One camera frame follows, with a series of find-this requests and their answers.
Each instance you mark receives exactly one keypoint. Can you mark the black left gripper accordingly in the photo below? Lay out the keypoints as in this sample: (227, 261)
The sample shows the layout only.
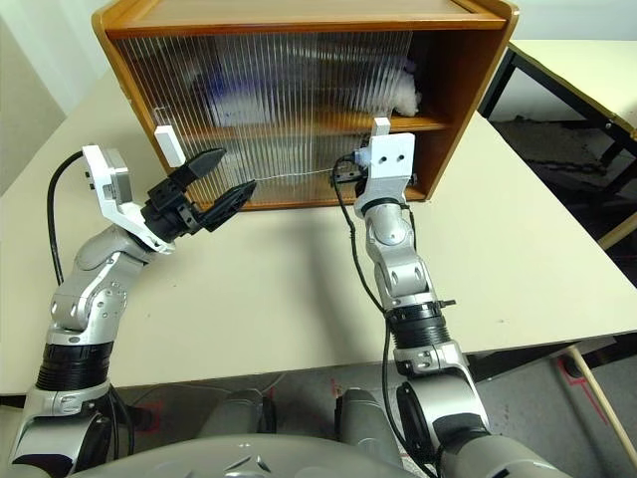
(171, 214)

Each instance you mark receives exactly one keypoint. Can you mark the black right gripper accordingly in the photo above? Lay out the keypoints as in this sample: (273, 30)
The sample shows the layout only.
(348, 176)

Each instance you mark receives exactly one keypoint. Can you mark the ribbed glass sliding door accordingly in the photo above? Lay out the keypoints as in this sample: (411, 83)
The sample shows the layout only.
(348, 149)
(149, 74)

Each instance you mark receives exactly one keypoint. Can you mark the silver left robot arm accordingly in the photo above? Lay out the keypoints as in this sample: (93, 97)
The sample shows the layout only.
(94, 294)

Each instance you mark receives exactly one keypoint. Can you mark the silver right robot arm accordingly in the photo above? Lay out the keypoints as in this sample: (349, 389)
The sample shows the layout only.
(398, 269)

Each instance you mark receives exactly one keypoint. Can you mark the wooden cabinet shelf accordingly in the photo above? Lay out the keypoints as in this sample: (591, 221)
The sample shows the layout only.
(428, 124)

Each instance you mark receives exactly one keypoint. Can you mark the brown wooden cabinet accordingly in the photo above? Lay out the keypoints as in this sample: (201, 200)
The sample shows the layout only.
(298, 24)

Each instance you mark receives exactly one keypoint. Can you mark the dark grey rounded block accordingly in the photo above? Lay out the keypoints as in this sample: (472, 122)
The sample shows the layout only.
(239, 413)
(368, 423)

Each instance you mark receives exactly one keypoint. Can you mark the black table foot bar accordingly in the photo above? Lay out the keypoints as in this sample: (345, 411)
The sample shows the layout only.
(522, 359)

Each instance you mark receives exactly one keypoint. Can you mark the silver robot torso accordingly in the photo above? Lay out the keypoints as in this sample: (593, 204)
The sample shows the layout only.
(239, 458)

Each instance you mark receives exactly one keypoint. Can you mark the tan wooden plank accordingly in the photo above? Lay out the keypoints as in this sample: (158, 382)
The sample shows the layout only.
(619, 230)

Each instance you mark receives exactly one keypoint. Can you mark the light wooden stick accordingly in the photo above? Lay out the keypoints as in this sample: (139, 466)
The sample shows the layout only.
(597, 398)

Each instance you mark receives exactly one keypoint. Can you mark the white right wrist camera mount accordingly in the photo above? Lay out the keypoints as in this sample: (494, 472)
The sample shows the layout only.
(388, 184)

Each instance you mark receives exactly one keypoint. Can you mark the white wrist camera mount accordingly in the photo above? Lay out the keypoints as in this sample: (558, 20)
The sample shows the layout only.
(388, 184)
(117, 209)

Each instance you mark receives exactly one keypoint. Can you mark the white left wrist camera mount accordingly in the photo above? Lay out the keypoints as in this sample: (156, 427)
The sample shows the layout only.
(117, 209)

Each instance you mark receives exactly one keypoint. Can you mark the beige table with black frame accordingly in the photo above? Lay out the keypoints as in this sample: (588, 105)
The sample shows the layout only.
(572, 79)

